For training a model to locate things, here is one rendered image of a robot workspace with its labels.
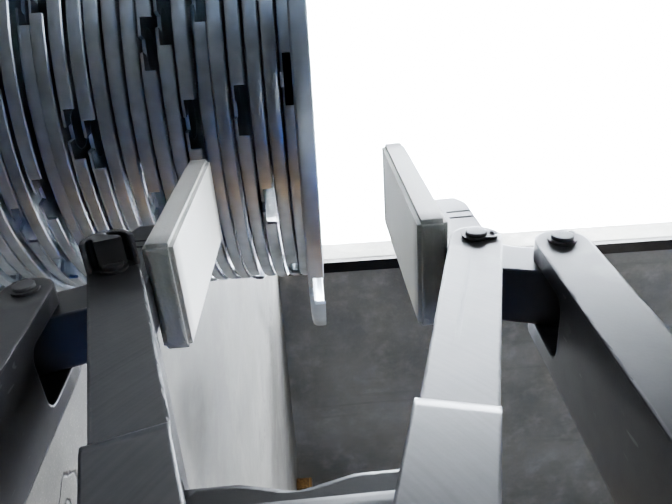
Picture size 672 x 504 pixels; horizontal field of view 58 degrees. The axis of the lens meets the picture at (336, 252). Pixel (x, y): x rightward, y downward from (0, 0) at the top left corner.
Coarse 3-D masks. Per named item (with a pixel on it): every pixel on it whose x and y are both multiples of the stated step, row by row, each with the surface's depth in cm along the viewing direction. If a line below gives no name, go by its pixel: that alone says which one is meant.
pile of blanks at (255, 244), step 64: (0, 0) 30; (64, 0) 32; (128, 0) 30; (192, 0) 31; (256, 0) 39; (0, 64) 30; (64, 64) 30; (128, 64) 30; (192, 64) 34; (256, 64) 31; (0, 128) 31; (64, 128) 33; (128, 128) 31; (192, 128) 33; (256, 128) 32; (0, 192) 34; (64, 192) 33; (128, 192) 33; (256, 192) 34; (0, 256) 36; (64, 256) 38; (256, 256) 45
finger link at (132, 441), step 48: (96, 240) 14; (96, 288) 13; (144, 288) 13; (96, 336) 12; (144, 336) 11; (96, 384) 10; (144, 384) 10; (96, 432) 9; (144, 432) 8; (96, 480) 8; (144, 480) 8
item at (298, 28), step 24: (288, 0) 24; (288, 24) 24; (312, 96) 25; (312, 120) 25; (312, 144) 25; (312, 168) 26; (312, 192) 26; (312, 216) 27; (312, 240) 27; (312, 264) 29; (312, 288) 31; (312, 312) 33
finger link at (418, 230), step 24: (384, 168) 20; (408, 168) 18; (384, 192) 21; (408, 192) 16; (384, 216) 22; (408, 216) 16; (432, 216) 15; (408, 240) 16; (432, 240) 15; (408, 264) 17; (432, 264) 15; (408, 288) 17; (432, 288) 15; (432, 312) 16
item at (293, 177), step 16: (288, 32) 30; (288, 48) 30; (288, 64) 38; (288, 80) 38; (288, 96) 38; (288, 112) 31; (288, 128) 32; (288, 144) 32; (288, 160) 33; (288, 176) 33; (304, 240) 37; (304, 256) 39; (304, 272) 42
